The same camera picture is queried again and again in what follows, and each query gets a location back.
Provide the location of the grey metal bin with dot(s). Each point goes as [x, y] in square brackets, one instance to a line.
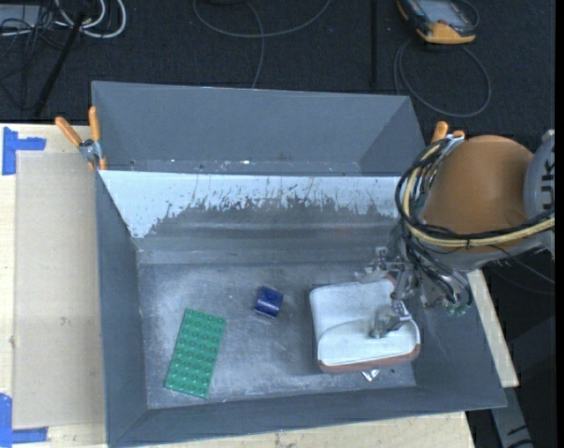
[263, 231]

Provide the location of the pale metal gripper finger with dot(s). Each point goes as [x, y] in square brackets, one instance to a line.
[381, 258]
[400, 310]

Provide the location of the pale flat board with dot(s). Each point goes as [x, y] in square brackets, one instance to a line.
[53, 287]

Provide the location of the green studded flat block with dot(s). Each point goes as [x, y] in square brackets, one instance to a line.
[195, 354]

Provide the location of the small blue cube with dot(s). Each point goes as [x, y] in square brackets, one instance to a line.
[267, 301]

